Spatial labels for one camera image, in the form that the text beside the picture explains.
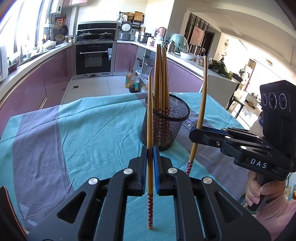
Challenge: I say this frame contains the built-in black oven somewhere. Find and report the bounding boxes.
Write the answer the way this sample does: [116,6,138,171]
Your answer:
[76,43,113,77]

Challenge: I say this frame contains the white water heater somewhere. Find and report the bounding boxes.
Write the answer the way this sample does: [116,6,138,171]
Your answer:
[50,0,64,15]

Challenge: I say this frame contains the teal grey tablecloth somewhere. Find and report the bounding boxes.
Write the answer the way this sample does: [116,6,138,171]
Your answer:
[1,93,247,240]

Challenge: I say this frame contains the white rice cooker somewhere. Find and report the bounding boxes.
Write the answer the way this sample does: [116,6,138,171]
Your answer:
[119,21,132,41]

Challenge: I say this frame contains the steel stock pot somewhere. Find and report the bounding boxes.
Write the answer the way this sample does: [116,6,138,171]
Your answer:
[137,32,152,44]

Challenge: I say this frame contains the person's right hand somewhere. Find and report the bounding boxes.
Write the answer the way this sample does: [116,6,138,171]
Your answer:
[245,171,285,206]

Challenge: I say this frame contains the bamboo chopstick in pile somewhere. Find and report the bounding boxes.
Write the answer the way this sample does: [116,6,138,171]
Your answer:
[158,44,163,111]
[161,47,166,113]
[153,44,159,109]

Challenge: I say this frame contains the green leafy vegetables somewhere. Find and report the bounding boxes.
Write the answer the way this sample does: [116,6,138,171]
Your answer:
[208,59,232,79]

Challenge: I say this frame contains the bamboo chopstick red floral end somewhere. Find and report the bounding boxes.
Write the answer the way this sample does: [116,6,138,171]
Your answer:
[186,56,208,175]

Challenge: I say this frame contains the chopstick with red end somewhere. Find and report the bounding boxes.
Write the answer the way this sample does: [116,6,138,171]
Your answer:
[147,75,154,230]

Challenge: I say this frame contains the plain brown chopstick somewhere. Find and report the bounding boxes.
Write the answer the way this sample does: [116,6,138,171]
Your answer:
[163,47,169,115]

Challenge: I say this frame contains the white microwave oven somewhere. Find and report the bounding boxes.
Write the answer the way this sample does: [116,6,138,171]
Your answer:
[0,46,9,81]

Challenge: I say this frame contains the black mesh utensil holder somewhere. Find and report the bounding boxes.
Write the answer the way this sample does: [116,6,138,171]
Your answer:
[153,94,191,151]

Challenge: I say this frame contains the black wok on stove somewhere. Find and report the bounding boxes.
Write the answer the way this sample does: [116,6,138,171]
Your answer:
[98,32,114,41]

